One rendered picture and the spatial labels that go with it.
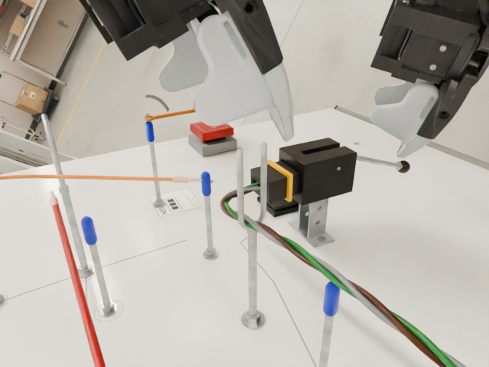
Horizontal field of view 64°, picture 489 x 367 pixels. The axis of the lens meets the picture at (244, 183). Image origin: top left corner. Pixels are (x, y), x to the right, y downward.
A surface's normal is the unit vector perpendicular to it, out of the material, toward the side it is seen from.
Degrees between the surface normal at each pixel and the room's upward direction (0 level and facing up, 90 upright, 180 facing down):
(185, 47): 100
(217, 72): 73
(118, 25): 88
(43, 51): 90
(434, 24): 63
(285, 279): 54
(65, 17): 90
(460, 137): 0
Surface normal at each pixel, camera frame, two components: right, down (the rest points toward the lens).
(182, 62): 0.47, 0.64
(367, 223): -0.01, -0.88
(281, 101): 0.45, 0.46
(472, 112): -0.72, -0.33
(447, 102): -0.34, 0.62
